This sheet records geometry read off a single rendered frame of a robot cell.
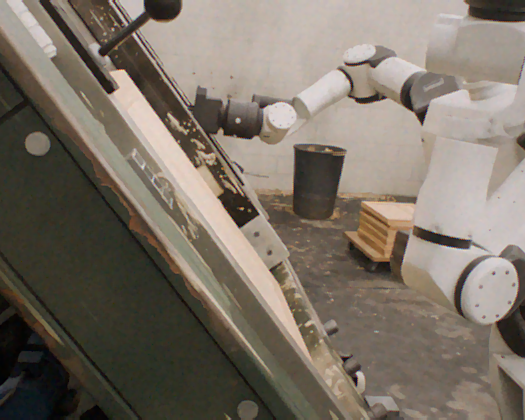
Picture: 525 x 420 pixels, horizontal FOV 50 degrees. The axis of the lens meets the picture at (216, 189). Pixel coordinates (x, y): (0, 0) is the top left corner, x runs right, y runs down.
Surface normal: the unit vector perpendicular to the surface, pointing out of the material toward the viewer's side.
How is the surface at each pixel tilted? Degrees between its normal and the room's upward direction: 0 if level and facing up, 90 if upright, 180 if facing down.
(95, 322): 90
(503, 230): 53
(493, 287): 90
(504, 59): 109
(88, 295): 90
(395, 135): 90
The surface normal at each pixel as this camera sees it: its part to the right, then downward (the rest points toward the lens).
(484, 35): -0.51, 0.41
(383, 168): 0.13, 0.23
